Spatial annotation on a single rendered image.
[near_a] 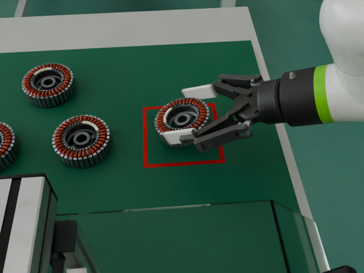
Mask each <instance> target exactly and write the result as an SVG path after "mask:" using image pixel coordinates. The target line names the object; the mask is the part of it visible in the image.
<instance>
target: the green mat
mask: <svg viewBox="0 0 364 273"><path fill-rule="evenodd" d="M47 63H58V64H62V65H65V66H67V67H68V68H69V69H70V70H71V71H72V73H73V76H74V80H75V83H76V88H75V92H74V93H73V95H72V96H71V97H70V98H69V99H68V100H67V101H64V103H60V104H59V105H57V104H56V106H53V105H52V107H48V106H47V107H44V106H43V107H40V106H36V105H33V104H32V103H30V102H29V101H28V99H27V98H26V95H25V93H24V91H23V89H22V80H23V79H24V76H25V75H26V73H28V71H30V70H31V69H33V68H35V67H37V66H39V65H42V66H43V64H46V65H47ZM220 74H230V75H246V76H251V75H257V74H260V71H259V67H258V64H257V60H256V57H255V53H254V49H253V47H252V43H251V40H248V41H227V42H206V43H185V44H164V45H142V46H131V47H110V48H89V49H67V50H46V51H25V52H13V53H0V122H2V123H5V124H7V125H9V126H10V127H11V128H12V129H13V131H14V132H15V134H16V136H17V138H18V140H19V151H18V154H17V155H16V158H15V159H13V162H10V165H8V166H7V165H5V166H6V168H4V169H2V168H1V170H0V176H8V175H17V174H33V173H45V174H46V176H47V178H48V180H49V182H50V184H51V186H52V188H53V190H54V192H55V194H56V196H57V197H58V202H57V208H56V215H65V214H73V213H88V212H103V211H119V210H134V209H149V208H158V207H173V206H188V205H203V204H219V203H234V202H249V201H257V200H274V201H276V202H278V203H280V204H282V205H284V206H285V207H287V208H289V209H291V210H293V211H295V212H297V213H299V214H301V212H300V208H299V205H298V202H297V198H296V194H295V191H294V187H293V184H292V181H291V177H290V174H289V170H288V167H287V163H286V160H285V157H284V153H283V150H282V146H281V142H280V139H279V136H278V133H277V129H276V125H275V124H270V125H268V124H266V123H263V122H258V123H256V124H254V125H252V127H251V133H252V137H251V138H249V139H239V140H236V141H233V142H230V143H228V144H225V145H222V146H223V152H224V158H225V163H217V164H201V165H185V166H169V167H152V168H144V136H143V112H142V108H143V107H158V106H165V105H167V104H168V103H171V102H172V101H174V102H175V100H177V99H178V100H179V99H181V98H185V96H184V95H183V93H182V90H183V89H186V88H193V87H199V86H202V85H206V84H211V83H213V82H214V81H217V80H218V76H219V75H220ZM217 94H218V93H217ZM201 100H202V101H203V102H205V103H215V106H216V112H217V118H218V119H219V118H221V117H223V116H225V115H226V112H227V111H229V110H231V109H232V107H233V105H234V104H235V101H234V100H233V99H231V98H228V97H226V96H223V95H220V96H219V95H218V96H217V97H213V98H209V99H201ZM160 110H161V109H149V110H146V115H147V150H148V164H165V163H182V162H190V161H207V160H220V153H219V147H216V148H213V149H210V150H208V151H205V152H200V151H199V150H198V149H197V147H196V145H195V144H192V145H191V146H189V145H188V146H187V147H184V146H183V147H175V146H174V147H171V146H170V145H167V144H165V143H164V142H162V140H161V139H160V137H159V135H158V132H157V130H156V128H155V124H154V122H155V118H156V115H157V114H158V112H159V111H160ZM78 115H79V117H80V115H84V116H85V115H88V116H90V115H92V116H93V117H94V116H96V117H97V118H100V119H101V120H103V121H104V122H105V123H106V124H107V126H108V128H109V132H110V136H111V140H112V145H111V148H110V151H109V153H108V154H107V155H106V157H105V158H103V159H102V160H101V161H99V162H98V163H97V164H96V163H94V164H95V165H92V166H91V164H90V163H89V164H90V166H89V167H86V165H85V167H84V168H81V167H80V168H76V167H71V166H67V165H65V164H64V163H63V162H61V161H60V159H59V158H58V157H57V155H56V152H55V150H54V148H53V144H52V138H53V134H54V132H55V130H56V129H57V127H59V125H60V124H63V122H64V121H67V119H71V118H72V117H74V118H75V119H76V116H78Z"/></svg>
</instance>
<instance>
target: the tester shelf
mask: <svg viewBox="0 0 364 273"><path fill-rule="evenodd" d="M57 202H58V197H57V196H56V194H55V192H54V190H53V188H52V186H51V184H50V182H49V180H48V178H47V176H46V174H45V173H33V174H17V175H0V273H48V270H49V262H50V254H51V246H52V241H53V233H54V225H55V216H56V208H57Z"/></svg>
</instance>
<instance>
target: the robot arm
mask: <svg viewBox="0 0 364 273"><path fill-rule="evenodd" d="M319 23H320V29H321V33H322V35H323V37H324V39H325V41H326V44H327V46H328V48H329V51H330V53H331V55H332V58H333V60H334V63H332V64H327V65H323V66H317V67H311V68H306V69H300V70H294V71H288V72H285V73H284V74H283V75H282V77H281V79H274V80H268V81H264V80H263V78H262V76H261V74H257V75H251V76H246V75H230V74H220V75H219V76H218V80H217V81H214V82H213V83H211V84H204V85H202V86H199V87H193V88H186V89H183V90H182V93H183V95H184V96H185V97H186V98H196V99H200V100H201V99H209V98H216V97H217V96H218V95H219V96H220V95H223V96H226V97H228V98H231V99H233V100H234V101H235V104H234V105H233V107H232V109H231V110H229V111H227V112H226V115H225V116H223V117H221V118H219V119H217V120H216V121H214V122H212V123H210V124H208V125H206V126H205V127H203V128H201V129H199V130H196V129H195V128H189V129H181V130H177V131H169V132H163V136H164V138H165V139H166V140H167V142H168V143H169V144H170V145H172V144H182V145H188V144H189V145H190V144H195V145H196V147H197V149H198V150H199V151H200V152H205V151H208V150H211V149H213V148H216V147H219V146H222V145H225V144H228V143H230V142H233V141H236V140H239V139H249V138H251V137H252V133H251V127H252V125H254V124H256V123H258V122H263V123H265V124H268V125H270V124H280V123H285V122H286V123H287V124H288V125H289V126H291V127H297V126H307V125H309V126H312V125H318V124H328V123H334V122H364V0H323V2H322V5H321V8H320V15H319ZM217 93H218V94H217ZM233 115H235V117H236V119H238V120H237V121H235V120H234V118H233ZM202 135H203V136H202Z"/></svg>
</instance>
